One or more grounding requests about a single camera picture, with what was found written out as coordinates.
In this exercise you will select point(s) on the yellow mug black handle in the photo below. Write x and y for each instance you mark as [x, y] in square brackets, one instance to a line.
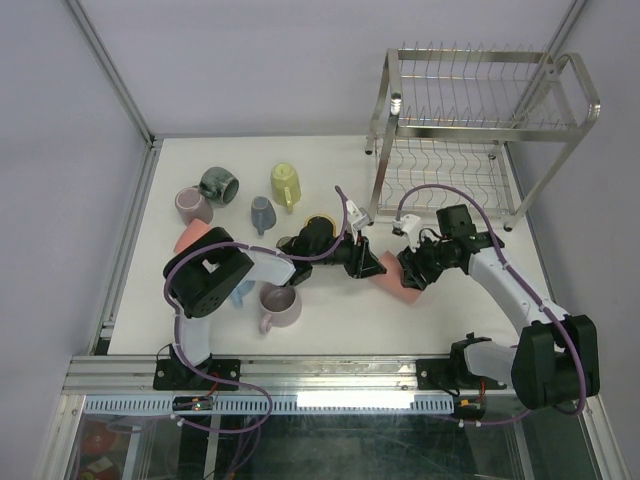
[325, 221]

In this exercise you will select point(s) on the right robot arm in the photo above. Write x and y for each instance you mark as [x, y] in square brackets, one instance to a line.
[556, 358]

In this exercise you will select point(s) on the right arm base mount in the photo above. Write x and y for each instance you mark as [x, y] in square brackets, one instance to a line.
[470, 362]

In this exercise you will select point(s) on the aluminium mounting rail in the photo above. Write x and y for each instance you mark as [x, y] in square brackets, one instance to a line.
[278, 374]

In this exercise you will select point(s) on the pink tall tumbler cup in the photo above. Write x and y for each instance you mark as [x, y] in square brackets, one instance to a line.
[390, 281]

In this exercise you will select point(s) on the white slotted cable duct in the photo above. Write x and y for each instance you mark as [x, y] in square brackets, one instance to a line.
[305, 403]

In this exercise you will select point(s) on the mauve upside-down mug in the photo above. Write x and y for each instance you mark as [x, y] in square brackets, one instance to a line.
[192, 205]

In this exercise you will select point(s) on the pale yellow mug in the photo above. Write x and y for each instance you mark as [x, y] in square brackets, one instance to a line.
[285, 186]

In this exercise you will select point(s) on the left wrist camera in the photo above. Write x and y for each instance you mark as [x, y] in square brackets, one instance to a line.
[358, 218]

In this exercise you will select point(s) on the light blue mug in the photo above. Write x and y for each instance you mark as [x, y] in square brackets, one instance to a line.
[240, 292]

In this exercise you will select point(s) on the pink tumbler cup left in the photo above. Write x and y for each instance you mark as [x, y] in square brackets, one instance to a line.
[193, 232]

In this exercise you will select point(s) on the steel dish rack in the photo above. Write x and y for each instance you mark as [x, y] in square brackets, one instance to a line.
[451, 115]

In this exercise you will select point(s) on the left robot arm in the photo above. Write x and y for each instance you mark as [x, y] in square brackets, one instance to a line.
[200, 278]

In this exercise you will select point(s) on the slate blue small mug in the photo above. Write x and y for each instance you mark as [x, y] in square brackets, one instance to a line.
[263, 215]

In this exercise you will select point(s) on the small taupe mug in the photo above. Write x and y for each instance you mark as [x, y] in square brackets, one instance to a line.
[283, 241]

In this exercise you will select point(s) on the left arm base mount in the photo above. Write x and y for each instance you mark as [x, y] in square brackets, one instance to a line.
[200, 372]

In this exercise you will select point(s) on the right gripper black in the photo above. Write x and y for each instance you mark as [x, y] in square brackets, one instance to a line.
[411, 267]

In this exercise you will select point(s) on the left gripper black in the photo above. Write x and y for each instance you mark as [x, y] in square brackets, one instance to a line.
[361, 254]

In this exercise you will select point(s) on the dark green glazed mug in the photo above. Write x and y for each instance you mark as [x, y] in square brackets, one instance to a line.
[218, 185]

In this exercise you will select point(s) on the lilac ribbed mug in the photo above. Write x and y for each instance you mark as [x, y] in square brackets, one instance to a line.
[280, 307]

